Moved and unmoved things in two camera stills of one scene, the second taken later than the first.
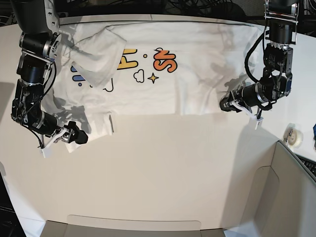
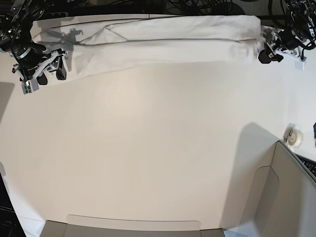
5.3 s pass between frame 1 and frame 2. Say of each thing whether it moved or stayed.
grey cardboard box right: stayed
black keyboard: stayed
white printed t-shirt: moved
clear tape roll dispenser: stayed
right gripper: moved
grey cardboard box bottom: stayed
